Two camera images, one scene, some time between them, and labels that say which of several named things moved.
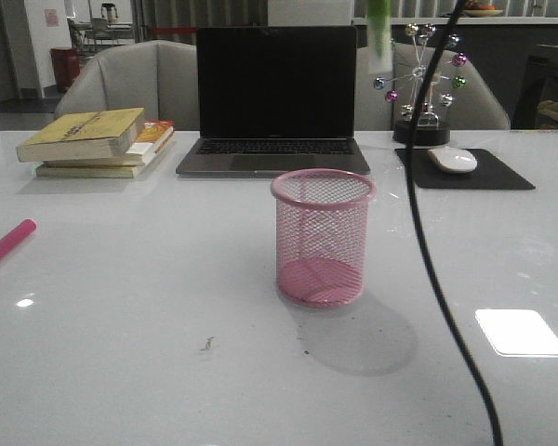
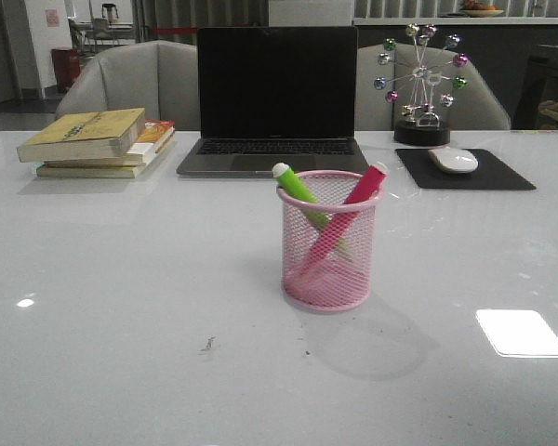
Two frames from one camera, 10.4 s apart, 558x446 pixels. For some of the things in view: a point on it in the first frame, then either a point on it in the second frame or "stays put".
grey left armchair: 159,76 stays put
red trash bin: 66,63 stays put
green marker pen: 379,49 -> 296,186
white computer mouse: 454,160 stays put
